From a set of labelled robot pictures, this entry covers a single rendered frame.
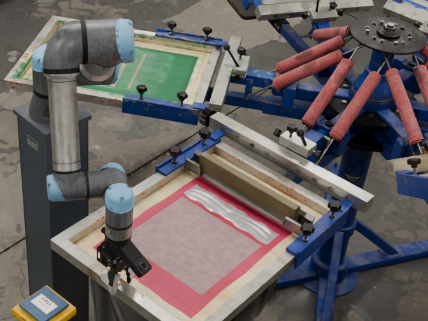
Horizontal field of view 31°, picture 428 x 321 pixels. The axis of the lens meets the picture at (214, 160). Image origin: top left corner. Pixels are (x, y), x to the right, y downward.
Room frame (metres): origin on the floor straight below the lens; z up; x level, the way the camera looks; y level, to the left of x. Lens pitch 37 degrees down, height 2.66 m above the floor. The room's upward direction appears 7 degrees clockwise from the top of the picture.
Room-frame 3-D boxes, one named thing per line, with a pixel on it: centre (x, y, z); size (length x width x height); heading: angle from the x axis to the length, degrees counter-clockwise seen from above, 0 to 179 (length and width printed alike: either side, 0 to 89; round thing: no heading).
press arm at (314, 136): (2.32, -0.32, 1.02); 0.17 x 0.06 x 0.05; 145
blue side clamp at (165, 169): (2.22, 0.09, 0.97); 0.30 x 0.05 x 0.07; 145
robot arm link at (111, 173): (1.66, 0.29, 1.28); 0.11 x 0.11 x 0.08; 18
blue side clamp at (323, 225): (1.90, -0.36, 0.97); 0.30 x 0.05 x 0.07; 145
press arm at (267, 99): (2.78, 0.01, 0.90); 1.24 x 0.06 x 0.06; 85
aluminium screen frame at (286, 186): (1.87, 0.00, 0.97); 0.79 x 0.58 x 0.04; 145
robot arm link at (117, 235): (1.57, 0.24, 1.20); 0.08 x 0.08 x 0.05
